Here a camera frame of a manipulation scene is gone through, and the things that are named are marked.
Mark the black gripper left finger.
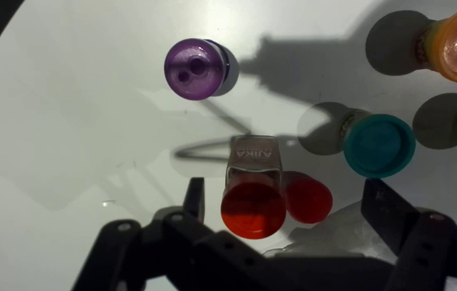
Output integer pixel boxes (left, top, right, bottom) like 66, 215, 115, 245
71, 177, 273, 291

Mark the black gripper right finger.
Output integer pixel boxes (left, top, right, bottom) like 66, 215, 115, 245
360, 178, 457, 291

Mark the orange lid spice jar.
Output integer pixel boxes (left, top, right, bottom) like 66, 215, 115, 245
219, 135, 289, 241

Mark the teal lid dough tub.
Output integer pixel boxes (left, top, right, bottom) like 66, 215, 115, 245
339, 109, 418, 181

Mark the purple dough tub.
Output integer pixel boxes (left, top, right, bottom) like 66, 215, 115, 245
163, 38, 240, 102

